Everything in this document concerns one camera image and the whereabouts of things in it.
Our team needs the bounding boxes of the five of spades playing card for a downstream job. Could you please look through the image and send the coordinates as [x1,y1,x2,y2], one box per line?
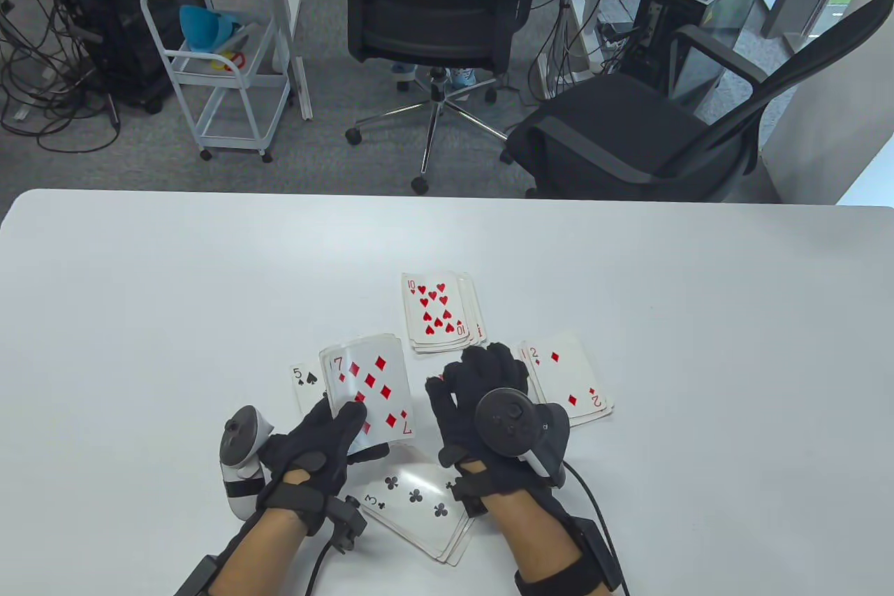
[290,364,329,415]

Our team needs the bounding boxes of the black glass computer tower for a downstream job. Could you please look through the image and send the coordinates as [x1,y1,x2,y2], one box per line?
[618,0,765,104]

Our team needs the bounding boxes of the hanging black cables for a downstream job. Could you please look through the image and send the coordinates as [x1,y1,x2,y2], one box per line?
[513,0,633,101]

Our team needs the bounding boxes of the two of diamonds playing card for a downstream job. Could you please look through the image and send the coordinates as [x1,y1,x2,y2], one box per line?
[522,334,607,422]

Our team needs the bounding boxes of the pile of diamond playing cards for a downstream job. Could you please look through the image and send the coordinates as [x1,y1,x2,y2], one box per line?
[513,332,614,428]

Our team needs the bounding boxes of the person's right hand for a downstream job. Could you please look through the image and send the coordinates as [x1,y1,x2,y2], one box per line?
[425,342,561,497]

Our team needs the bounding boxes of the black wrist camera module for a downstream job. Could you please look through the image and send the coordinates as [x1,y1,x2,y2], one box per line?
[325,495,369,553]
[450,477,490,518]

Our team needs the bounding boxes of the person's left forearm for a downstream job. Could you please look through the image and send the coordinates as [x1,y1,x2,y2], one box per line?
[217,507,308,596]

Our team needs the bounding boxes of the ten of hearts playing card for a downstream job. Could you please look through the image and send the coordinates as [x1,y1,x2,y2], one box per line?
[402,275,467,347]

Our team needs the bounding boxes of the black mesh office chair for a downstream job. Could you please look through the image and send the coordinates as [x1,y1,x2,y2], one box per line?
[504,0,894,202]
[334,0,542,195]

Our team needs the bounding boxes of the black forearm strap with box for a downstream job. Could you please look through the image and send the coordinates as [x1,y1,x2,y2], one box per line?
[173,554,217,596]
[513,519,624,596]

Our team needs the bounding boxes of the white power strip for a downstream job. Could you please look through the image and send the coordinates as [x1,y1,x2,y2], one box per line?
[592,20,635,53]

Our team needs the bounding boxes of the person's right forearm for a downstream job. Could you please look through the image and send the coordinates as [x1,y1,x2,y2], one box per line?
[482,490,615,596]

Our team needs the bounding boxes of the tangle of black floor cables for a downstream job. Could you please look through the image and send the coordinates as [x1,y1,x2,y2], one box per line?
[0,0,123,153]

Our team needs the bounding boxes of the deck of playing cards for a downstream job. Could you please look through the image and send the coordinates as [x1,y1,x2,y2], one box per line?
[319,334,416,458]

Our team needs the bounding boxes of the blue plastic funnel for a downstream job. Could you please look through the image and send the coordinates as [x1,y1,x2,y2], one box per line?
[179,4,242,54]

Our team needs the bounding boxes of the person's left hand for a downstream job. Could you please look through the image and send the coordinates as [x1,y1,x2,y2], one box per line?
[257,397,390,535]

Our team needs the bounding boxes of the grey white VR controller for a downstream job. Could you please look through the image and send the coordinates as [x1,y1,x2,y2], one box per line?
[220,406,274,520]
[475,388,570,488]

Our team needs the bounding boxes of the pile of heart playing cards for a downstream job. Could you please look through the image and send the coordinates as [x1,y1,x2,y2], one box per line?
[402,272,488,354]

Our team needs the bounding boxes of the pile of club playing cards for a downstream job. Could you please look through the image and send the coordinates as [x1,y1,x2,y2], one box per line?
[356,462,484,567]

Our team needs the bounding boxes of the three of clubs playing card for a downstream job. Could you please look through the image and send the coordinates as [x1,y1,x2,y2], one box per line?
[358,462,476,551]

